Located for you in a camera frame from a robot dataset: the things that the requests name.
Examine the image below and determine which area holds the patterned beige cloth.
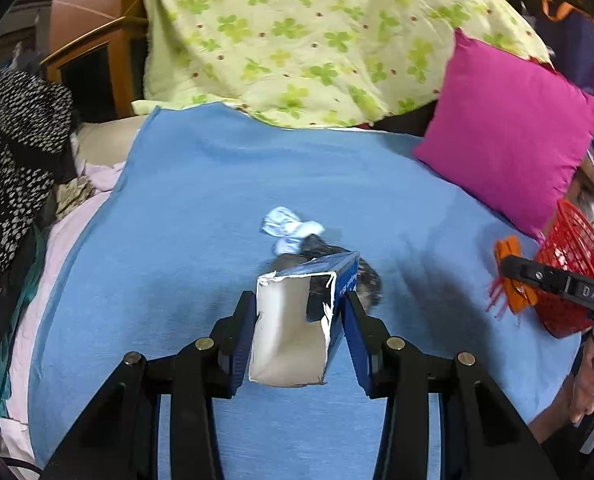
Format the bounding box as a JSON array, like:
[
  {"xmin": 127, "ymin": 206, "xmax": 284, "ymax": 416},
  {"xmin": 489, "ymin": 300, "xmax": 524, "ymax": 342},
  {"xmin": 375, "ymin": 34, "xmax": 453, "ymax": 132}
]
[{"xmin": 54, "ymin": 177, "xmax": 95, "ymax": 218}]

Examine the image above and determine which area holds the green clover print quilt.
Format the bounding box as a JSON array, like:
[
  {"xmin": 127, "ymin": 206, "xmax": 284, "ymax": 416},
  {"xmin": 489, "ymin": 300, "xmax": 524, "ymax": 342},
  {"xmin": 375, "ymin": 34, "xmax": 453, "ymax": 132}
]
[{"xmin": 132, "ymin": 0, "xmax": 552, "ymax": 128}]

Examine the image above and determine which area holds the red plastic mesh basket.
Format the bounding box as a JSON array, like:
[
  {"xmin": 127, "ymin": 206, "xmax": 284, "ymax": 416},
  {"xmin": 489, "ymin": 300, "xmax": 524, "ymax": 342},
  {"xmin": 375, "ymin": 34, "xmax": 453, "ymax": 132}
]
[{"xmin": 534, "ymin": 200, "xmax": 594, "ymax": 338}]

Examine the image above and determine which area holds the blue and white carton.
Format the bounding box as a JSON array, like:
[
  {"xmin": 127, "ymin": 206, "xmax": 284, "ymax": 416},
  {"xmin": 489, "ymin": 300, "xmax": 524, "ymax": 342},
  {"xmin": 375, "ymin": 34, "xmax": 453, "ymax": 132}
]
[{"xmin": 248, "ymin": 251, "xmax": 362, "ymax": 388}]

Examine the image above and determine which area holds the black white dotted garment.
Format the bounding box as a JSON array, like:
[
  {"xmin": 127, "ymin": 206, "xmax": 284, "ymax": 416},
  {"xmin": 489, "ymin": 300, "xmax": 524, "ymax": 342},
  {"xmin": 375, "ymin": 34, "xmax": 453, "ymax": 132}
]
[{"xmin": 0, "ymin": 69, "xmax": 75, "ymax": 293}]

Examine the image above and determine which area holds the teal cloth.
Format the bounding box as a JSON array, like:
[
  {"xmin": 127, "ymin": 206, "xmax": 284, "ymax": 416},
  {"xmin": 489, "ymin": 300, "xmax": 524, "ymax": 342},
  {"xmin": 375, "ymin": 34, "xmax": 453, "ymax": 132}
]
[{"xmin": 0, "ymin": 225, "xmax": 45, "ymax": 426}]

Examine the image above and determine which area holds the purple bag with orange strap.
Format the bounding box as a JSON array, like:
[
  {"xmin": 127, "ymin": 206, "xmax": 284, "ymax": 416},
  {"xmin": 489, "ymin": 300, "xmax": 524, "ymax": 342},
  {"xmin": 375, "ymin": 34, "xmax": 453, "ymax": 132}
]
[{"xmin": 522, "ymin": 0, "xmax": 594, "ymax": 93}]

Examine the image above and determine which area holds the beige pillow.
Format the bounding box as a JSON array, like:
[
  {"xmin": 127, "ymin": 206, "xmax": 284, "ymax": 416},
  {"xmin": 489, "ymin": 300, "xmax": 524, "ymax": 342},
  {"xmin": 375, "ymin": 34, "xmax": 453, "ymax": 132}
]
[{"xmin": 72, "ymin": 117, "xmax": 142, "ymax": 171}]

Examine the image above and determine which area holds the black plastic bag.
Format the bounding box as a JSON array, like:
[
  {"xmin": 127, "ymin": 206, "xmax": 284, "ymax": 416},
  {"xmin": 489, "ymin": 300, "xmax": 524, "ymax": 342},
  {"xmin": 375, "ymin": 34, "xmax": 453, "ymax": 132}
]
[{"xmin": 269, "ymin": 240, "xmax": 384, "ymax": 311}]

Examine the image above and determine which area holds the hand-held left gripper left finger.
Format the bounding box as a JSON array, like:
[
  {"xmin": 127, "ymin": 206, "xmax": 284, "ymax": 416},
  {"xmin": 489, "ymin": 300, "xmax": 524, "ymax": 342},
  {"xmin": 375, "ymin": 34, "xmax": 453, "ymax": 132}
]
[{"xmin": 39, "ymin": 290, "xmax": 258, "ymax": 480}]

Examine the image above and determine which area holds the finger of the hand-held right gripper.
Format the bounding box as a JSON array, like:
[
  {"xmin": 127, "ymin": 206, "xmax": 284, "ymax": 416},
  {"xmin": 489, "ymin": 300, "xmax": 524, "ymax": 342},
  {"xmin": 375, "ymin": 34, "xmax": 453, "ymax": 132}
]
[{"xmin": 499, "ymin": 255, "xmax": 568, "ymax": 297}]

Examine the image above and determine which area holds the magenta pillow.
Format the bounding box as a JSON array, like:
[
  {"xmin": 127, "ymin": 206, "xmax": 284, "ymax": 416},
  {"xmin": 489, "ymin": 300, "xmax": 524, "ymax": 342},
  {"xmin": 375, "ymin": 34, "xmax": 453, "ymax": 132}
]
[{"xmin": 414, "ymin": 29, "xmax": 594, "ymax": 241}]

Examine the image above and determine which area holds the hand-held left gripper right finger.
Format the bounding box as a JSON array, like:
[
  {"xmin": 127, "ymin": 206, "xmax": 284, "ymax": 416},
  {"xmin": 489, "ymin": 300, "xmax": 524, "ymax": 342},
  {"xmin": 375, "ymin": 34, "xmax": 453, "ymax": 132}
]
[{"xmin": 342, "ymin": 292, "xmax": 548, "ymax": 480}]

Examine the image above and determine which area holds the blue blanket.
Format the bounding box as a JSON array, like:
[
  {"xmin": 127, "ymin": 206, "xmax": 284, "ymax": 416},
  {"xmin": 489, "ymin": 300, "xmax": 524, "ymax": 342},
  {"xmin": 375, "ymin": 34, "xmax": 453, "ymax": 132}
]
[{"xmin": 29, "ymin": 102, "xmax": 582, "ymax": 480}]

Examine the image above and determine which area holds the light blue wrapper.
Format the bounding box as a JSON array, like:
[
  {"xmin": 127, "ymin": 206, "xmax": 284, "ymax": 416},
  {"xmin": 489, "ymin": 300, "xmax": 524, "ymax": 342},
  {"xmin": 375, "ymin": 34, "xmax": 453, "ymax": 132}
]
[{"xmin": 262, "ymin": 206, "xmax": 325, "ymax": 256}]

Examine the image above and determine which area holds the person's right hand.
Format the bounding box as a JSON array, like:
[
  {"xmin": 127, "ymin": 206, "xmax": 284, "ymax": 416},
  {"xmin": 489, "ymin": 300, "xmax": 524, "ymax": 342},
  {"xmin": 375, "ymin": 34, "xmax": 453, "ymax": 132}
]
[{"xmin": 569, "ymin": 327, "xmax": 594, "ymax": 426}]

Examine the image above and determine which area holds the person's right forearm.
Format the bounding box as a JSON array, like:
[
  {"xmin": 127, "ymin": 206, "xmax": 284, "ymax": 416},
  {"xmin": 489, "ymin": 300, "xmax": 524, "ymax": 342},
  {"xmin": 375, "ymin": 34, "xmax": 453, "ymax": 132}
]
[{"xmin": 527, "ymin": 400, "xmax": 592, "ymax": 461}]

